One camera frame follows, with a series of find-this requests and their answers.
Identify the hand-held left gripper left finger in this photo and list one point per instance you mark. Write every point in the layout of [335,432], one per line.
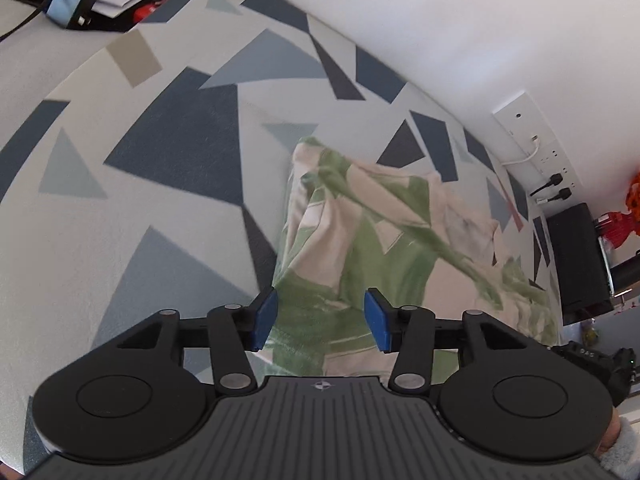
[265,317]

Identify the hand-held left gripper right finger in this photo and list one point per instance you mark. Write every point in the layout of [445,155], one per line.
[377,320]

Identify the green leaf print shirt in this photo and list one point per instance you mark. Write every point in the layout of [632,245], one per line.
[350,240]

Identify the black bottle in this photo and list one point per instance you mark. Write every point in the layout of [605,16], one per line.
[630,270]

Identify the black box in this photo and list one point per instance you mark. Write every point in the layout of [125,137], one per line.
[575,260]

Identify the red toy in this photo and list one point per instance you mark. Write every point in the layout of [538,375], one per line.
[615,230]

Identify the orange flower decoration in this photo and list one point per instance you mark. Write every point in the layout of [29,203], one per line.
[635,200]

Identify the grey charger adapter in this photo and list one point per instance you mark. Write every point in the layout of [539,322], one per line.
[70,0]

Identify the white wall socket panel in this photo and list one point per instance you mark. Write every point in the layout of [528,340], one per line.
[525,117]

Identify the black power strip red switch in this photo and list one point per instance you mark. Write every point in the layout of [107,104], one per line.
[147,11]

